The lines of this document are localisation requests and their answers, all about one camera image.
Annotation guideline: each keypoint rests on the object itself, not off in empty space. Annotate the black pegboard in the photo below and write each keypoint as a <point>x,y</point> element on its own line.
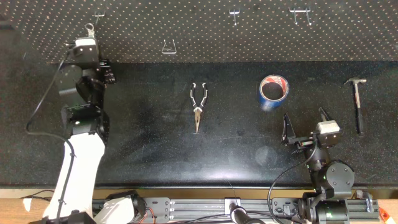
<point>217,37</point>

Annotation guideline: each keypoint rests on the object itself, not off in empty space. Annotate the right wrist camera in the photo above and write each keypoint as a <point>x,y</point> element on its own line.
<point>327,127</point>

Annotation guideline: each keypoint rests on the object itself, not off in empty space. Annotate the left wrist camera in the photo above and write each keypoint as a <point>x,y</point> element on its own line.
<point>85,41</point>

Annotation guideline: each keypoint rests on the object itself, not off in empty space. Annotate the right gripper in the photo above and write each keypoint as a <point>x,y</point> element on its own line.
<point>303,142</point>

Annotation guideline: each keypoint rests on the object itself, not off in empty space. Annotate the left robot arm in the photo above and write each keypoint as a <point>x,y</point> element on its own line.
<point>82,165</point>

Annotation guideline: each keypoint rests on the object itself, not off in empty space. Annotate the mounting rail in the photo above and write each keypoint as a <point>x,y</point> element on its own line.
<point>199,207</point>

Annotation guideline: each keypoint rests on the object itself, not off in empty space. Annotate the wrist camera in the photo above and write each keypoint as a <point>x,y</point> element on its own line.
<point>85,41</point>
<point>327,127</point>

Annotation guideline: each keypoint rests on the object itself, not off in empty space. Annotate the white tape piece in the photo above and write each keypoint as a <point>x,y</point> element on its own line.
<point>27,203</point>

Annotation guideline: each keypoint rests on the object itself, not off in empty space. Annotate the hammer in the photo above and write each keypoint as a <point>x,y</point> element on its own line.
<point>358,102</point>

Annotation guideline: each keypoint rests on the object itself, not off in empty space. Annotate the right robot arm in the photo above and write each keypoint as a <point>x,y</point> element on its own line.
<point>339,179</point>

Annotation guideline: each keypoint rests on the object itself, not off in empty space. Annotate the black and white pliers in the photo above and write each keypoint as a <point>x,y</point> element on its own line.
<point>198,109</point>

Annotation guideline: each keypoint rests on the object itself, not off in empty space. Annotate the roll of blue tape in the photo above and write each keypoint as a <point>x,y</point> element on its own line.
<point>266,101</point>

